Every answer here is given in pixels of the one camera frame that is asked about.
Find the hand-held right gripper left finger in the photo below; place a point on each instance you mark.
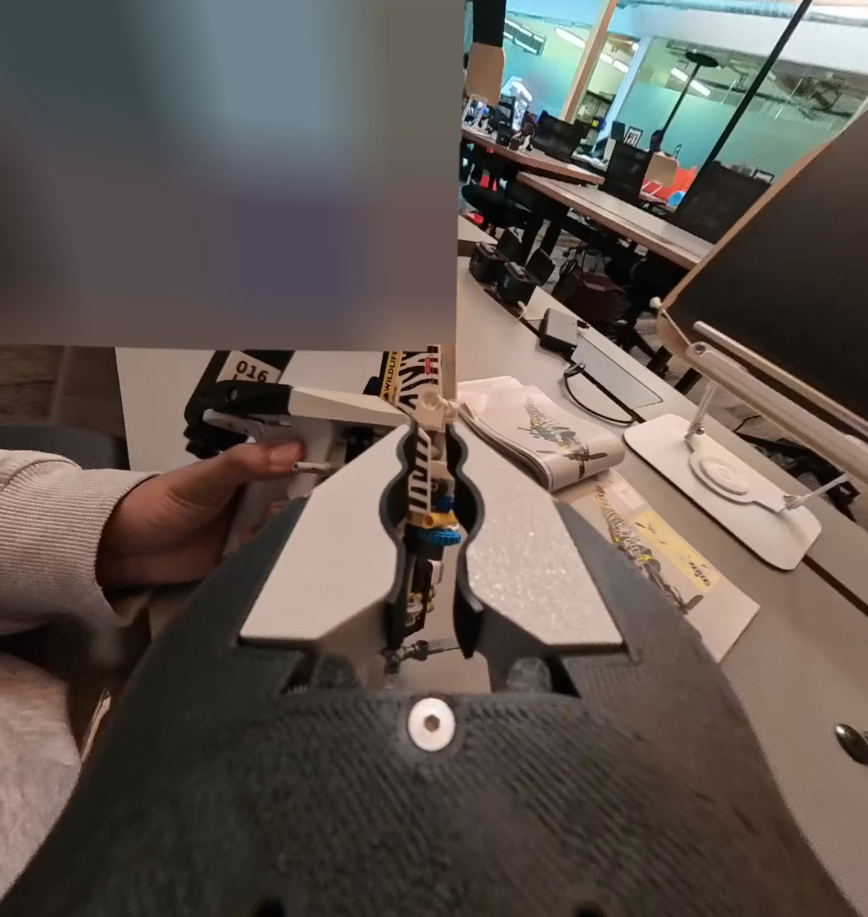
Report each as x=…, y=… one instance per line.
x=319, y=573

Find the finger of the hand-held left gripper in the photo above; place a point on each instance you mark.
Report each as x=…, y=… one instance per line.
x=340, y=407

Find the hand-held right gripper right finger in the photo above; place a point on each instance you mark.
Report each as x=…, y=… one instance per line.
x=534, y=573

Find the zebra striped lego helicopter model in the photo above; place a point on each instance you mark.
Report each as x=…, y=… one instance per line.
x=423, y=465

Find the person's left forearm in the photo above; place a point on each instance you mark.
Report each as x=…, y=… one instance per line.
x=39, y=537

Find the open lego instruction booklet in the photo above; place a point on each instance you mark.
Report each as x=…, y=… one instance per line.
x=548, y=437

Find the small cluster of lego parts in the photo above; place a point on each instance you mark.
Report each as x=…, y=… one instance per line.
x=853, y=741

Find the person's left hand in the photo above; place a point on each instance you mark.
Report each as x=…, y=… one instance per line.
x=168, y=523

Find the grey power adapter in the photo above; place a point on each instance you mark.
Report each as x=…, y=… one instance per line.
x=559, y=329

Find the brown bag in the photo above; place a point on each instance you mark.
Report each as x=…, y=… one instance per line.
x=591, y=290

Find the background office desk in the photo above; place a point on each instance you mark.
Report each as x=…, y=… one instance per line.
x=620, y=208
x=541, y=161

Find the black monitor with tan edge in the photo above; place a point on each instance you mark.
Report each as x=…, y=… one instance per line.
x=799, y=286

